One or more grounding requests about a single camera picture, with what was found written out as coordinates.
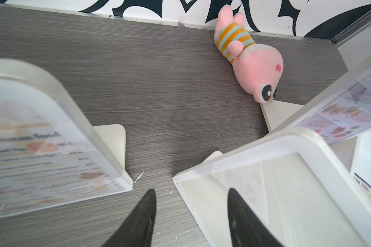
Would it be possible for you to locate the pink striped plush toy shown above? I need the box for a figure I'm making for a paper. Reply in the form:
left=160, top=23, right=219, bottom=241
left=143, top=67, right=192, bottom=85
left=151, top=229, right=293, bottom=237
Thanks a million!
left=214, top=5, right=284, bottom=104

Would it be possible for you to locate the pink menu in right holder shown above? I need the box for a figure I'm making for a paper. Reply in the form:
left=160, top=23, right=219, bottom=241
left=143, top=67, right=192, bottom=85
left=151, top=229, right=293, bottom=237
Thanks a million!
left=299, top=75, right=371, bottom=145

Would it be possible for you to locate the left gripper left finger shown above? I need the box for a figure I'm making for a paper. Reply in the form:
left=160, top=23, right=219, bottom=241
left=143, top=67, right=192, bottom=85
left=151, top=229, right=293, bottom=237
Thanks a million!
left=103, top=189, right=157, bottom=247

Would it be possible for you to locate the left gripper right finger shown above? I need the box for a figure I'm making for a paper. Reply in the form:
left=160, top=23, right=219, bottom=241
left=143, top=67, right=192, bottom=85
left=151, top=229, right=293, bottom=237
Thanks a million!
left=227, top=188, right=282, bottom=247

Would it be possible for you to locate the dim sum menu sheet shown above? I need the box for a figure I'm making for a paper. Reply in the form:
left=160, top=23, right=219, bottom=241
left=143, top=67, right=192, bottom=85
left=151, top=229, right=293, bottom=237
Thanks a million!
left=0, top=100, right=131, bottom=218

